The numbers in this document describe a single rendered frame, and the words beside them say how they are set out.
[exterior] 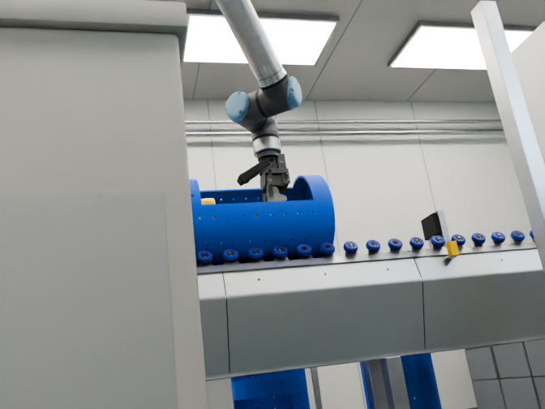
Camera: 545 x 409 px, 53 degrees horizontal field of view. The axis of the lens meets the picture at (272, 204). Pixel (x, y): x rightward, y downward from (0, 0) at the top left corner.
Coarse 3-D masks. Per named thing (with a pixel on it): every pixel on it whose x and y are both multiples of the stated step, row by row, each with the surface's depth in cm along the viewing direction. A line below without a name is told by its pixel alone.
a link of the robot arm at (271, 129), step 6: (270, 120) 176; (276, 120) 180; (264, 126) 175; (270, 126) 176; (276, 126) 178; (252, 132) 177; (258, 132) 176; (264, 132) 175; (270, 132) 175; (276, 132) 177; (252, 138) 178; (258, 138) 175
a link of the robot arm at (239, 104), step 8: (232, 96) 168; (240, 96) 166; (248, 96) 166; (232, 104) 167; (240, 104) 165; (248, 104) 164; (256, 104) 164; (232, 112) 166; (240, 112) 165; (248, 112) 166; (256, 112) 165; (232, 120) 170; (240, 120) 167; (248, 120) 168; (256, 120) 168; (264, 120) 173; (248, 128) 173; (256, 128) 174
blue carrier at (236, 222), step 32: (192, 192) 159; (224, 192) 181; (256, 192) 184; (288, 192) 187; (320, 192) 167; (224, 224) 157; (256, 224) 160; (288, 224) 162; (320, 224) 165; (288, 256) 168; (320, 256) 171
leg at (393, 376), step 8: (384, 360) 160; (392, 360) 159; (400, 360) 160; (384, 368) 160; (392, 368) 158; (400, 368) 159; (384, 376) 160; (392, 376) 158; (400, 376) 158; (384, 384) 161; (392, 384) 157; (400, 384) 157; (392, 392) 156; (400, 392) 157; (392, 400) 156; (400, 400) 156; (408, 400) 156; (392, 408) 157; (400, 408) 155; (408, 408) 156
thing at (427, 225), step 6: (438, 210) 185; (432, 216) 185; (438, 216) 184; (426, 222) 189; (432, 222) 185; (438, 222) 184; (444, 222) 184; (426, 228) 189; (432, 228) 185; (438, 228) 183; (444, 228) 183; (426, 234) 189; (432, 234) 185; (438, 234) 183; (444, 234) 182; (426, 240) 190; (444, 246) 181
